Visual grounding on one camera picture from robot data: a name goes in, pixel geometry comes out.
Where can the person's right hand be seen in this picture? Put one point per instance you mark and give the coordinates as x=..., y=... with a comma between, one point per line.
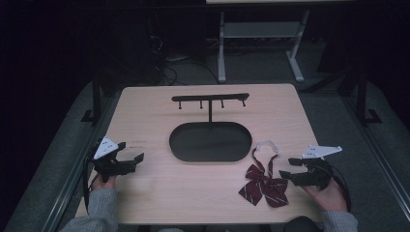
x=328, y=198

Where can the person's left hand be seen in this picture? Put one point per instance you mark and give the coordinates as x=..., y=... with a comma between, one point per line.
x=106, y=184

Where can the black hook rack with tray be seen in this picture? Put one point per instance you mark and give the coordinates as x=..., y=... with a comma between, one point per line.
x=210, y=141

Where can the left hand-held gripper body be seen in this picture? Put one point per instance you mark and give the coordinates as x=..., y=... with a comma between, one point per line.
x=106, y=162

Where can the dark round object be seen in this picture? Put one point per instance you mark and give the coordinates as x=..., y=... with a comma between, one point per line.
x=301, y=225

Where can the black metal stand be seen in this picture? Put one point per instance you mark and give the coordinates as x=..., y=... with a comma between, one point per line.
x=362, y=96
x=96, y=100

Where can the dark red striped bow tie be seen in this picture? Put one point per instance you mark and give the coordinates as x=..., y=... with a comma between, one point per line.
x=266, y=187

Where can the white metal table frame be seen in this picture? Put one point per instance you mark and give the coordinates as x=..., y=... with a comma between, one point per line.
x=257, y=30

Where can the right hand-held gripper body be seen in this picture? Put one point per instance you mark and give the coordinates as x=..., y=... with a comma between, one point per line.
x=319, y=172

